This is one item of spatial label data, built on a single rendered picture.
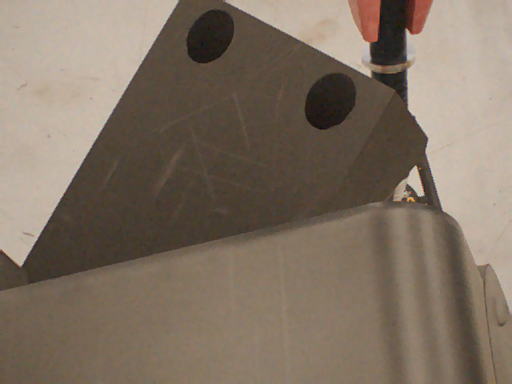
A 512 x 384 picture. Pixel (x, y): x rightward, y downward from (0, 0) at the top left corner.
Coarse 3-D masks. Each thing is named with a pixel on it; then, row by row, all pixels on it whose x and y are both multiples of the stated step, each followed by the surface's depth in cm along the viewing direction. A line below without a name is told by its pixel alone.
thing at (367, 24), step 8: (352, 0) 30; (360, 0) 29; (368, 0) 29; (376, 0) 29; (352, 8) 31; (360, 8) 30; (368, 8) 30; (376, 8) 30; (360, 16) 30; (368, 16) 30; (376, 16) 30; (360, 24) 30; (368, 24) 30; (376, 24) 30; (360, 32) 31; (368, 32) 31; (376, 32) 31; (368, 40) 31; (376, 40) 31
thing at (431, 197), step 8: (424, 160) 43; (424, 168) 43; (424, 176) 42; (432, 176) 42; (424, 184) 42; (432, 184) 42; (424, 192) 42; (432, 192) 42; (424, 200) 42; (432, 200) 42; (440, 208) 42
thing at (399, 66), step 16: (384, 0) 31; (400, 0) 31; (384, 16) 31; (400, 16) 31; (384, 32) 31; (400, 32) 31; (368, 48) 32; (384, 48) 31; (400, 48) 32; (368, 64) 32; (384, 64) 32; (400, 64) 31; (384, 80) 32; (400, 80) 32; (400, 96) 32
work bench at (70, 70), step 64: (0, 0) 57; (64, 0) 57; (128, 0) 57; (256, 0) 56; (320, 0) 56; (448, 0) 56; (0, 64) 55; (64, 64) 54; (128, 64) 54; (448, 64) 54; (0, 128) 52; (64, 128) 52; (448, 128) 51; (0, 192) 50; (448, 192) 49
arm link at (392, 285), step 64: (0, 256) 12; (192, 256) 11; (256, 256) 11; (320, 256) 10; (384, 256) 10; (448, 256) 10; (0, 320) 11; (64, 320) 11; (128, 320) 11; (192, 320) 11; (256, 320) 10; (320, 320) 10; (384, 320) 10; (448, 320) 10
